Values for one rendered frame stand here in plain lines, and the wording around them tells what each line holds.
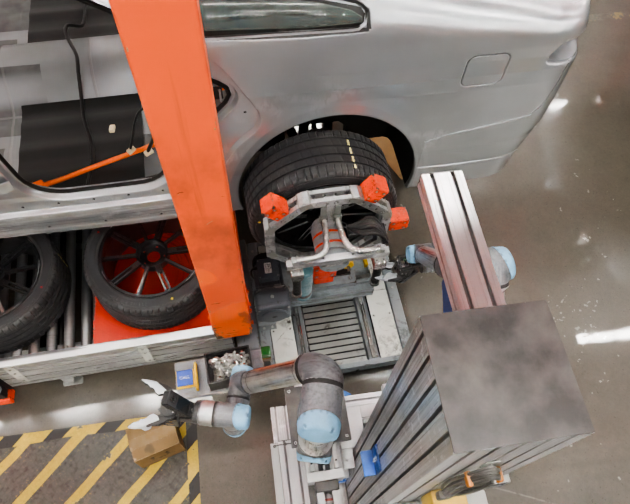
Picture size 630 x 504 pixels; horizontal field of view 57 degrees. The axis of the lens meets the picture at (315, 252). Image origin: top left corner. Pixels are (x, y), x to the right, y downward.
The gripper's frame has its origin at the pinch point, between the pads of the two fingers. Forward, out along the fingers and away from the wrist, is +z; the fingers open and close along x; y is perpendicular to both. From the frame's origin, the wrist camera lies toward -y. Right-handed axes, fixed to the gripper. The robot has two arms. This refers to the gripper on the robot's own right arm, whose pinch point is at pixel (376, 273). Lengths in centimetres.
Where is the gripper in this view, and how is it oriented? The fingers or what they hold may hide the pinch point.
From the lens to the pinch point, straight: 247.7
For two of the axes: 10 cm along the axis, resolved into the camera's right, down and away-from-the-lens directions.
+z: -9.8, 1.5, -1.2
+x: 1.8, 8.6, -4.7
